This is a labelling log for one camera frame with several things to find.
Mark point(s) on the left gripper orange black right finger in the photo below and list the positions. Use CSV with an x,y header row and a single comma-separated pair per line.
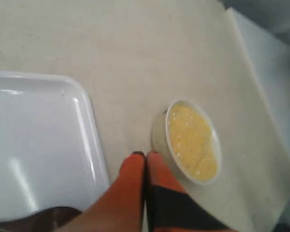
x,y
169,207

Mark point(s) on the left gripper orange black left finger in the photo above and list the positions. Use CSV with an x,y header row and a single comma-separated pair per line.
x,y
121,207

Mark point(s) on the beige grains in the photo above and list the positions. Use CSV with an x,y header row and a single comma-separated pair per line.
x,y
190,137

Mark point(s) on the white ceramic bowl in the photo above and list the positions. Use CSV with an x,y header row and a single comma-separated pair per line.
x,y
161,142

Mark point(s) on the white rectangular plastic tray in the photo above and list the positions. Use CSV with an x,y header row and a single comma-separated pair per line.
x,y
50,150

